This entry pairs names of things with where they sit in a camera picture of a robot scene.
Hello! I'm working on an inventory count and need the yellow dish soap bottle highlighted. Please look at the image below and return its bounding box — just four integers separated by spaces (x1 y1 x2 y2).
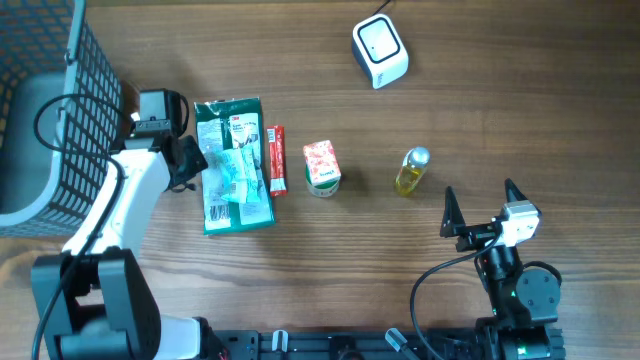
395 147 431 196

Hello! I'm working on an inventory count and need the black left camera cable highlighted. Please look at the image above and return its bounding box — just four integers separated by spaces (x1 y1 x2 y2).
30 92 136 360

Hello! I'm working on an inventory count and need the white barcode scanner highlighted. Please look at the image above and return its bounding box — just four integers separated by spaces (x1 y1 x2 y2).
351 14 409 89

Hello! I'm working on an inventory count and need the green sponge package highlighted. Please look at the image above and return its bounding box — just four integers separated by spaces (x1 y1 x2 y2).
194 98 275 235

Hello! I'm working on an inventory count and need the black right camera cable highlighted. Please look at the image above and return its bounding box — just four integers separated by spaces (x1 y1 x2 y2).
409 222 504 360

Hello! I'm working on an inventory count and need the red patterned small carton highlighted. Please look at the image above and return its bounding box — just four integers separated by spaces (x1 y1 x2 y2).
303 140 341 186

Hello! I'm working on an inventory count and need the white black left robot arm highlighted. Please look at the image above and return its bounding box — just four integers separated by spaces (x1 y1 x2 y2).
31 89 230 360

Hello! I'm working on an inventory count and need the green lidded jar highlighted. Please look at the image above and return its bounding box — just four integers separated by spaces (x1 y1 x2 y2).
305 168 340 197

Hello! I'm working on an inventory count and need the teal wipes packet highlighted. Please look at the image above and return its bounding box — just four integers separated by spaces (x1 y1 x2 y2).
214 146 260 204

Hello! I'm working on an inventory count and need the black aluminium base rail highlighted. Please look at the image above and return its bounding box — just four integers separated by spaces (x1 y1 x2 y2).
199 327 567 360

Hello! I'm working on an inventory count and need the red stick packet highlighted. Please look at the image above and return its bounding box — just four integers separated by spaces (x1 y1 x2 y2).
267 125 288 197

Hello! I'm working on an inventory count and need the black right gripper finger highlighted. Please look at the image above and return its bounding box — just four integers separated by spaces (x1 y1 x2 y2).
504 178 528 202
440 186 466 237

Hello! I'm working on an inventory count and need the dark grey mesh basket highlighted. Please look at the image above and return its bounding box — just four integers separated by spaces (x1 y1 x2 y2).
1 0 123 237

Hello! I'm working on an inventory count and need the black camera cable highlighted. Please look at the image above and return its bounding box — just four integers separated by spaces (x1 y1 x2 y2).
30 92 136 360
409 222 504 360

